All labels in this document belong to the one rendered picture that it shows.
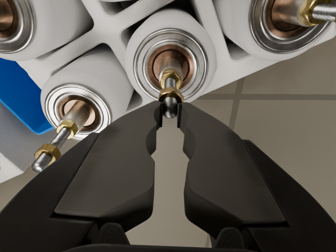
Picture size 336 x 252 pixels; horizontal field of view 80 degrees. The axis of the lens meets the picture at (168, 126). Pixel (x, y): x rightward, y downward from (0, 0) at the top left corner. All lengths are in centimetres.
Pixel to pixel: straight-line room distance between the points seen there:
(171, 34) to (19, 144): 39
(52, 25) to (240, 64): 22
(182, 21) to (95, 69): 11
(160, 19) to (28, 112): 37
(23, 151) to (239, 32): 44
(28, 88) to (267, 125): 58
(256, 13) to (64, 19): 19
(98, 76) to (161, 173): 47
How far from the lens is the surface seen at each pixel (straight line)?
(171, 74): 17
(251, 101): 54
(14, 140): 50
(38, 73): 34
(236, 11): 22
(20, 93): 51
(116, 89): 25
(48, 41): 25
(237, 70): 30
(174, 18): 21
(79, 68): 25
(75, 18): 29
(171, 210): 81
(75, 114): 24
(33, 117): 50
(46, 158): 20
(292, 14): 21
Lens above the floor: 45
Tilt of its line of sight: 57 degrees down
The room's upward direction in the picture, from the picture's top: 179 degrees counter-clockwise
